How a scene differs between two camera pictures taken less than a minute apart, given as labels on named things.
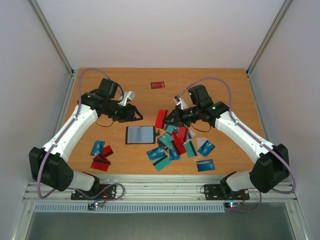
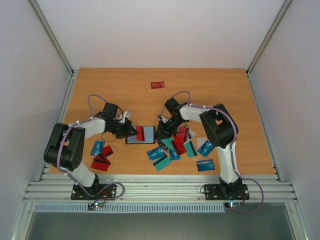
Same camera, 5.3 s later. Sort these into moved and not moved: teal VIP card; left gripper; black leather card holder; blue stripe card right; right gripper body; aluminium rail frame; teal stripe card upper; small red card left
Moved: right gripper body; left gripper
Not moved: blue stripe card right; teal stripe card upper; teal VIP card; aluminium rail frame; black leather card holder; small red card left
